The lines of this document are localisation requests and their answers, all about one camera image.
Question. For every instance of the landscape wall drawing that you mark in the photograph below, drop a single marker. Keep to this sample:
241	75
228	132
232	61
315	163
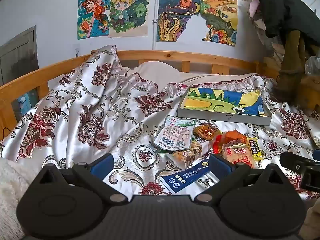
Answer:
220	17

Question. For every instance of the yellow snack packet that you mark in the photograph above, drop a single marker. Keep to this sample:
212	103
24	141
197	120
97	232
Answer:
255	147

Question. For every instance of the blond child wall drawing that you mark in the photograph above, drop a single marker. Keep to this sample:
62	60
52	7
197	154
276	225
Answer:
127	10

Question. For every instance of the white fluffy cloth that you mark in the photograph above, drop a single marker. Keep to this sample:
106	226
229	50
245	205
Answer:
10	185

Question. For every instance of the black jacket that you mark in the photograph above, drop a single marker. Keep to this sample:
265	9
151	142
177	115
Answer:
282	2

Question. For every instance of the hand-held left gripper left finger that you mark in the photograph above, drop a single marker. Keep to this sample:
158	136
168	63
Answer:
102	167

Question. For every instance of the wooden bed frame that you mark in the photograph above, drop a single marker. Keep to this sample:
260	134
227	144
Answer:
150	55

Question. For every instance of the clear nut bar packet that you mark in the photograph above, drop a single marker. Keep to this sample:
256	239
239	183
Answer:
186	153

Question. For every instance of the grey patterned cloth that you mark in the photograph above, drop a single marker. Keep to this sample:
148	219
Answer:
265	32

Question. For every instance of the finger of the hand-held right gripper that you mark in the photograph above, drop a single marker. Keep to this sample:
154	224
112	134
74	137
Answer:
292	161

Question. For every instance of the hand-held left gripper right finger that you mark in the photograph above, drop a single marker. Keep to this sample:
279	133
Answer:
220	166

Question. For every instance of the white wall pipe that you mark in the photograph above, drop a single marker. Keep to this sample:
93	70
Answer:
155	30

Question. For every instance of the gold snack packet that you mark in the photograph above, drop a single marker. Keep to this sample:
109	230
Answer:
206	131

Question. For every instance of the grey shallow tray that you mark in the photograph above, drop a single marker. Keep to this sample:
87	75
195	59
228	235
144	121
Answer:
225	118

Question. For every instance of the swirly seaweed wall drawing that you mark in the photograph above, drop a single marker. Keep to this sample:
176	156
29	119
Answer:
177	15

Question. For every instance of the white and green snack packet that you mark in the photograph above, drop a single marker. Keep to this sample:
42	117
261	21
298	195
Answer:
172	132

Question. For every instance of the red-haired girl wall drawing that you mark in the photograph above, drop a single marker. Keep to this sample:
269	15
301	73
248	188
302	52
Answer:
91	15

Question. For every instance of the white pillow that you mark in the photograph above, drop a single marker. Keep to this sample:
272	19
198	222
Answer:
160	71

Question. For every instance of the olive brown trousers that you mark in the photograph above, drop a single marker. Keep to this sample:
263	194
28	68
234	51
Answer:
291	65

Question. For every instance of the blue and white snack packet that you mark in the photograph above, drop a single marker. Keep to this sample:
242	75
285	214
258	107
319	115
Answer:
182	178

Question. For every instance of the grey door panel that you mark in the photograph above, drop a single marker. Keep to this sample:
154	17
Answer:
17	55

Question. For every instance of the beige red-print cake packet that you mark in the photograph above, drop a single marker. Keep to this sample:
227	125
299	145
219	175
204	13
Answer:
237	155

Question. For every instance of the orange snack packet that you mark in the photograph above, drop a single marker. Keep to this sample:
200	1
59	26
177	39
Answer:
232	136

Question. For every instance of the pink cloth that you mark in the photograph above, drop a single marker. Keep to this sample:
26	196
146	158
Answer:
253	6

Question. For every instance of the clear plastic bag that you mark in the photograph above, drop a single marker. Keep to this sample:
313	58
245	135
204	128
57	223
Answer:
313	66

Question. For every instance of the beige cloth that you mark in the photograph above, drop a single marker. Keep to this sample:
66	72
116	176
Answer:
313	215

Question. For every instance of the floral satin blanket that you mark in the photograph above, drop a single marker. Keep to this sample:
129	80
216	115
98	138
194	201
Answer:
100	120

